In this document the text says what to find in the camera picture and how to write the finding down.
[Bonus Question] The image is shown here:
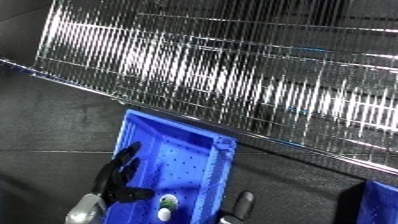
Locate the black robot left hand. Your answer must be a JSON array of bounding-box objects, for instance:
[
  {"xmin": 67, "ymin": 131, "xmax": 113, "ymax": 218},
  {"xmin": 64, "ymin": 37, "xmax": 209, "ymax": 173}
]
[{"xmin": 90, "ymin": 141, "xmax": 157, "ymax": 209}]

